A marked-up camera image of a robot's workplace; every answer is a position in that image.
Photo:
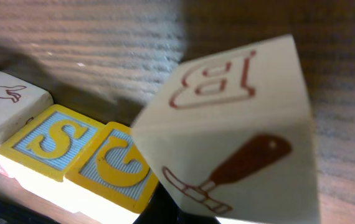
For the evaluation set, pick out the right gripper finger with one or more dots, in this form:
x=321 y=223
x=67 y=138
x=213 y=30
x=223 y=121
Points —
x=163 y=210

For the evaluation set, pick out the wooden block blue H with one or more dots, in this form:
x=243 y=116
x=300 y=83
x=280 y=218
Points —
x=111 y=176

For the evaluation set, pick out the wooden block red drawing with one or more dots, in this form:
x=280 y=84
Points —
x=230 y=135

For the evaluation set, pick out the wooden block green bottom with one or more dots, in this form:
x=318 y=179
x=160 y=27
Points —
x=52 y=142

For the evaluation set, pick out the red letter A block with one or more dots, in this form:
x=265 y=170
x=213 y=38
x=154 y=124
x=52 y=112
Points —
x=20 y=103

